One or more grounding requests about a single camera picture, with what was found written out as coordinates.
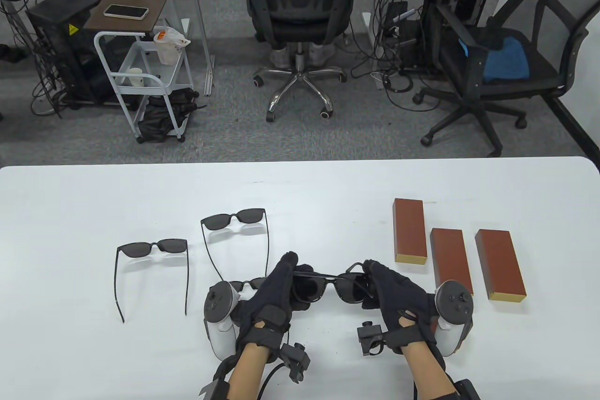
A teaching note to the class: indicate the white smartphone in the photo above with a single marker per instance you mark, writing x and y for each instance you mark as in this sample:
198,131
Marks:
125,11

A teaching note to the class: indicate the white rolling cart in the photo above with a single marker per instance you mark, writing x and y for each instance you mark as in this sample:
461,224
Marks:
140,57

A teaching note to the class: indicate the black computer cabinet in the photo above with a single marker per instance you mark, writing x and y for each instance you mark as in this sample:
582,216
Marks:
61,43

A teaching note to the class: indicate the black bag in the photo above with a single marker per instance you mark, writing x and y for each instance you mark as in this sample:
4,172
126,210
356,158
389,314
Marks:
157,118

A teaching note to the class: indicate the person's left forearm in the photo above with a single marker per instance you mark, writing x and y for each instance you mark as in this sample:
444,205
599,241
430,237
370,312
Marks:
246,372

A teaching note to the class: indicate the blue seat cushion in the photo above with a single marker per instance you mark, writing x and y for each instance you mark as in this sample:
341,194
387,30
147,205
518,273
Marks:
506,60

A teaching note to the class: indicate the person's right forearm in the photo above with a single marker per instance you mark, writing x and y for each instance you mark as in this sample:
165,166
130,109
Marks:
429,372

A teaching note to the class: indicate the black computer tower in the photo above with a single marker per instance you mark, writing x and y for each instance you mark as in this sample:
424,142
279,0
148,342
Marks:
403,39

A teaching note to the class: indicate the white plastic bag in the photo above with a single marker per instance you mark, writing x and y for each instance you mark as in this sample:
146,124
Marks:
166,46

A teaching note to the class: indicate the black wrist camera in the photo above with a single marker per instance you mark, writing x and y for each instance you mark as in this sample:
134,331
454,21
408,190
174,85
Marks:
370,336
296,362

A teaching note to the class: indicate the black mesh armchair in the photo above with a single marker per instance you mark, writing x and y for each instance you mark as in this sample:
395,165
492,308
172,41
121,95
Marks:
543,67

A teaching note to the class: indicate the aluminium frame post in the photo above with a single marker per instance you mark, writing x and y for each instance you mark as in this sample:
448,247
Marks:
197,20

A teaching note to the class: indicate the black sunglasses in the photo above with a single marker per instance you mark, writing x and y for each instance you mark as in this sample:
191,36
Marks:
171,245
257,283
248,215
349,292

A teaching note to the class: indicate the grey white handheld controller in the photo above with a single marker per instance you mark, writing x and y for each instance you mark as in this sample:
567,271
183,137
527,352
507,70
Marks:
457,301
218,301

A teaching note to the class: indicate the black office chair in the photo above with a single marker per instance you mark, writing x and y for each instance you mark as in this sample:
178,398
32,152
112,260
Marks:
300,20

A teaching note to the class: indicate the white cup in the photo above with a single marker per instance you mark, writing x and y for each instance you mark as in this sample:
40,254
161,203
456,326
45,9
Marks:
136,77

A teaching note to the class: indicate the person's right hand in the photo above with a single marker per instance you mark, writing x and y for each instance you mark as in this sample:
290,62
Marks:
403,306

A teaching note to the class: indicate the person's left hand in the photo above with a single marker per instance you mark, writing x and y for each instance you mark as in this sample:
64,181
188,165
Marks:
267,306

